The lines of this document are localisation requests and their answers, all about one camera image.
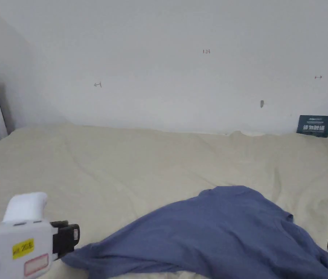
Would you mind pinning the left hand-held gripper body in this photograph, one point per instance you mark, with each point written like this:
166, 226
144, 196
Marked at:
21, 241

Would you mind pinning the blue shirt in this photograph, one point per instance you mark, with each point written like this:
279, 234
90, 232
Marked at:
219, 232

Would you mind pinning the dark blue card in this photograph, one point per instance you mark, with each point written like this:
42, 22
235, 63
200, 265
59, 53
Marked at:
314, 126

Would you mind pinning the bed with beige sheet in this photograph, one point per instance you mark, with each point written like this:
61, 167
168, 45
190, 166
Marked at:
123, 162

